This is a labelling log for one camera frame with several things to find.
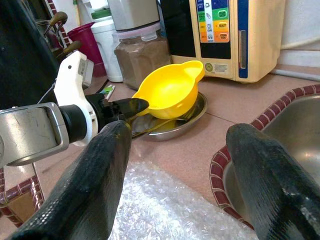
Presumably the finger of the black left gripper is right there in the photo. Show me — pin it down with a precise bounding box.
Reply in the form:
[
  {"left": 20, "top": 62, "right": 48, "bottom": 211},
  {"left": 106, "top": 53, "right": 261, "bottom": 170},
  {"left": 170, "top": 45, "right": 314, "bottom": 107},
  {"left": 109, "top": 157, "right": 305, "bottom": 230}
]
[{"left": 114, "top": 97, "right": 150, "bottom": 118}]

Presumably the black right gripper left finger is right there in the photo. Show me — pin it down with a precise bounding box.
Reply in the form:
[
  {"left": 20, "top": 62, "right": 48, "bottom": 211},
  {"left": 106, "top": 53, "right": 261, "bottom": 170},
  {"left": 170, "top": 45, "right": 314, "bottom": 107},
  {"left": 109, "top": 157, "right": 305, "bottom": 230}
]
[{"left": 7, "top": 120, "right": 133, "bottom": 240}]

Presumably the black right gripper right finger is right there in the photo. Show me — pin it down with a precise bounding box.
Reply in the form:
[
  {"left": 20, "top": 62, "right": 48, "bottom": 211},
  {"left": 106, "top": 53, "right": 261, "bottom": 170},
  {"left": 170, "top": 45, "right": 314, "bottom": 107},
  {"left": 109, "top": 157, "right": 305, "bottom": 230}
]
[{"left": 226, "top": 123, "right": 320, "bottom": 240}]

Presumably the shallow steel dish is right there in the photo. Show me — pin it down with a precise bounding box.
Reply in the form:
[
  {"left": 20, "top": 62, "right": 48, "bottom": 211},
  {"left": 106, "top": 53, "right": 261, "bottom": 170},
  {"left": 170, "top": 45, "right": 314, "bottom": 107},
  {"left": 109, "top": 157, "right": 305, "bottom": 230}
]
[{"left": 131, "top": 91, "right": 209, "bottom": 142}]

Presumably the clear jar brown powder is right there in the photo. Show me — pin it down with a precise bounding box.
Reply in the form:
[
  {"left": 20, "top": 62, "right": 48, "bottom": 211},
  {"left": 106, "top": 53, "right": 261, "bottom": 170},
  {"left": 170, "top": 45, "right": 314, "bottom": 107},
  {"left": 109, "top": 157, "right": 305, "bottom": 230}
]
[{"left": 112, "top": 22, "right": 172, "bottom": 91}]

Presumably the white container green lid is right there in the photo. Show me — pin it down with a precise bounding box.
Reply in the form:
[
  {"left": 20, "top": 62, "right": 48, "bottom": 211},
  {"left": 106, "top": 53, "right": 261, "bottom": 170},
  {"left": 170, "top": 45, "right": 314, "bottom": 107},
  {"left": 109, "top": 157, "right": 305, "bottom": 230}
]
[{"left": 90, "top": 8, "right": 125, "bottom": 83}]

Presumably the magenta plastic cup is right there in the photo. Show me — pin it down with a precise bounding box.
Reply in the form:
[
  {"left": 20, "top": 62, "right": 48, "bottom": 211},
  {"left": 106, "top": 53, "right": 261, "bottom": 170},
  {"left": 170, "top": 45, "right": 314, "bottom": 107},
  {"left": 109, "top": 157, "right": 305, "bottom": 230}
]
[{"left": 66, "top": 21, "right": 108, "bottom": 79}]

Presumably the large steel sink basin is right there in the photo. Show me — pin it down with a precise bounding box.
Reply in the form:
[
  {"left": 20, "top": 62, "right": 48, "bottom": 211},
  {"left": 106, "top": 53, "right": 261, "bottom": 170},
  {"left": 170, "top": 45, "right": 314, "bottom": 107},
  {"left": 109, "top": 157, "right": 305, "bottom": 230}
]
[{"left": 221, "top": 94, "right": 320, "bottom": 226}]

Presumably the clear bubble wrap sheet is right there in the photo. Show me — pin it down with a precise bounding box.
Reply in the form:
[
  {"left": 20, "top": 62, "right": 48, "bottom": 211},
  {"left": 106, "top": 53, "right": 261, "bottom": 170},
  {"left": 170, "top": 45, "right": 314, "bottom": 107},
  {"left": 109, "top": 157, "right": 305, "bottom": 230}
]
[{"left": 107, "top": 161, "right": 261, "bottom": 240}]

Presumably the grey white canister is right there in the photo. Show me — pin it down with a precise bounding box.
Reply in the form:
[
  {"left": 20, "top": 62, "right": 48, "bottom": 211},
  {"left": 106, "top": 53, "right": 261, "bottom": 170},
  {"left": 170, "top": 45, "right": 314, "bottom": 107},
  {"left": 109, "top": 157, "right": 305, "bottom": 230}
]
[{"left": 106, "top": 0, "right": 161, "bottom": 32}]

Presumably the black electric kettle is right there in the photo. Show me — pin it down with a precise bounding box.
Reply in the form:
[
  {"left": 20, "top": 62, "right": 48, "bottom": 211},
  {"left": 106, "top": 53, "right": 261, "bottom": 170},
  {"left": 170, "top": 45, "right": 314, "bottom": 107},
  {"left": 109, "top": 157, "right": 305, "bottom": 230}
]
[{"left": 0, "top": 0, "right": 61, "bottom": 111}]

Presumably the white counter tube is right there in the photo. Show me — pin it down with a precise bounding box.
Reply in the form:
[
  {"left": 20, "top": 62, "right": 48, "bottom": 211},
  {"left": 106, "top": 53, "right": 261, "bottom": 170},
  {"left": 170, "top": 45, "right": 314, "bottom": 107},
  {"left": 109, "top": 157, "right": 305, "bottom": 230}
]
[{"left": 270, "top": 66, "right": 320, "bottom": 84}]

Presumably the cream water ionizer appliance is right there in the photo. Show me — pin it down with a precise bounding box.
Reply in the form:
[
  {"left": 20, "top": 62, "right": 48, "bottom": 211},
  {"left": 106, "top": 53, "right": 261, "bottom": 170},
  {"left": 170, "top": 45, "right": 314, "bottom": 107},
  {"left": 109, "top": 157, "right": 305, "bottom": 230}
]
[{"left": 161, "top": 0, "right": 287, "bottom": 84}]

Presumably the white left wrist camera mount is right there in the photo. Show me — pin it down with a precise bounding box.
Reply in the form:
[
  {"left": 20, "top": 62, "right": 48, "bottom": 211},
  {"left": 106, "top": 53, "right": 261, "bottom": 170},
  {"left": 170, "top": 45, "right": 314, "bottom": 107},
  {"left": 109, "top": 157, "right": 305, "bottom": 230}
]
[{"left": 53, "top": 50, "right": 100, "bottom": 148}]

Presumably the wooden handle utensil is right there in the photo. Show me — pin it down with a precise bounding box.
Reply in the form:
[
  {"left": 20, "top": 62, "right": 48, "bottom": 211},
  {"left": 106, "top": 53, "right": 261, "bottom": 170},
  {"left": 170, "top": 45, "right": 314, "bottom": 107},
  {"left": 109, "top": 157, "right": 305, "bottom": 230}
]
[
  {"left": 37, "top": 11, "right": 69, "bottom": 38},
  {"left": 53, "top": 39, "right": 83, "bottom": 61}
]

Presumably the cream flexible hose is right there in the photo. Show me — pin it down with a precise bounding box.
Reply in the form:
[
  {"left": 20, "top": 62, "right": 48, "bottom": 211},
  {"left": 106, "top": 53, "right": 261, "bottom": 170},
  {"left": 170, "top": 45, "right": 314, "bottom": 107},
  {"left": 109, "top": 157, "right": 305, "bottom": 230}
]
[{"left": 281, "top": 37, "right": 320, "bottom": 51}]

